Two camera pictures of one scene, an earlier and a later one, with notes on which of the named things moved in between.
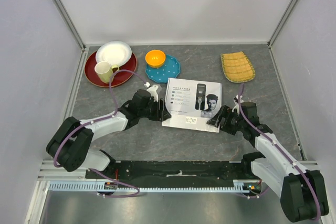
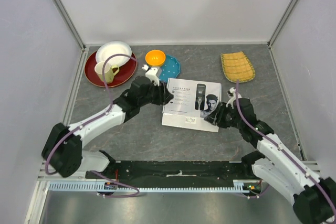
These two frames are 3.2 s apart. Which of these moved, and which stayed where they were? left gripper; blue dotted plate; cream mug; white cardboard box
Moved: left gripper
Stayed: cream mug; blue dotted plate; white cardboard box
